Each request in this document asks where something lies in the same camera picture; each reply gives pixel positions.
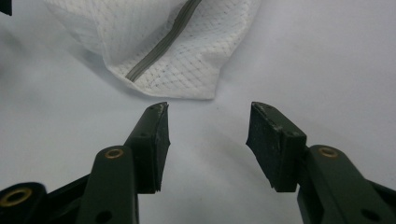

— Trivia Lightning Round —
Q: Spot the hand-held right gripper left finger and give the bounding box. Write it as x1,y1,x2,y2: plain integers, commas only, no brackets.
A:
76,102,172,224

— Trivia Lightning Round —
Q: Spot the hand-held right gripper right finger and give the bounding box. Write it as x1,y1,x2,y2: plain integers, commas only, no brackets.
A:
246,101,396,224

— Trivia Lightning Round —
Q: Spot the white mesh laundry bag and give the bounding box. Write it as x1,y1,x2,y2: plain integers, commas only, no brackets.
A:
43,0,262,101

